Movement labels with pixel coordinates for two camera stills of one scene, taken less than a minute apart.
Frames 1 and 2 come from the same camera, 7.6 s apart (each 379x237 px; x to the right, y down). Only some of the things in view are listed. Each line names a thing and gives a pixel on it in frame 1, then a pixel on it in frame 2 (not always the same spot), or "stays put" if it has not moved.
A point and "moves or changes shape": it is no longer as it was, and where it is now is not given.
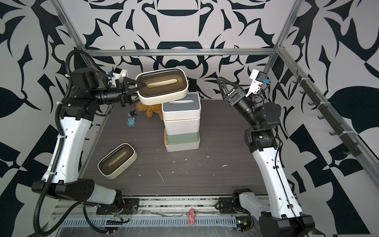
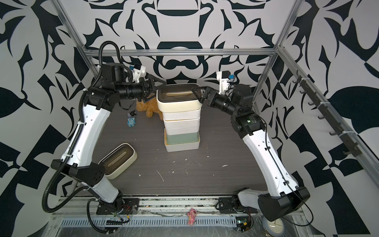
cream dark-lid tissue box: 162,85 moves or changes shape
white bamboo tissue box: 182,123 stays put
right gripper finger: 221,82 to 197,90
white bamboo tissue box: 172,131 stays put
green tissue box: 181,138 stays put
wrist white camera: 258,78 to 224,76
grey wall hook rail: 348,138 stays put
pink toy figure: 191,216 stays put
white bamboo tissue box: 182,146 stays put
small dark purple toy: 132,113 stays put
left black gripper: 123,93 to 147,95
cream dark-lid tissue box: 112,165 stays put
